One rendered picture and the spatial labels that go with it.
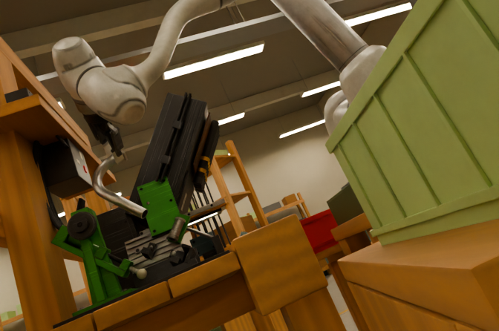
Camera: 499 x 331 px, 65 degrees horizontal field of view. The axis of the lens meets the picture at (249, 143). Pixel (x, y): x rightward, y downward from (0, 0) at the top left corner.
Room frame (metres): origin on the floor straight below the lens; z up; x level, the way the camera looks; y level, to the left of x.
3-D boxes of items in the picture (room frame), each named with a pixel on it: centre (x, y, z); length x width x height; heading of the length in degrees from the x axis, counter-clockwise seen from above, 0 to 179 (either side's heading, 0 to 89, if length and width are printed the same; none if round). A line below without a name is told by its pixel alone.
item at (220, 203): (1.56, 0.39, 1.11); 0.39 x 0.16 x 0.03; 102
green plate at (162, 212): (1.40, 0.39, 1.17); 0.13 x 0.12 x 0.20; 12
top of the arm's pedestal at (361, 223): (1.18, -0.31, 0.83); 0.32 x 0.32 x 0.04; 13
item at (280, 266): (1.52, 0.19, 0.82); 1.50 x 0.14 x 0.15; 12
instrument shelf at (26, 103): (1.41, 0.72, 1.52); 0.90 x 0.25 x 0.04; 12
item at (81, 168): (1.31, 0.65, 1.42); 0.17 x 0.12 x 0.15; 12
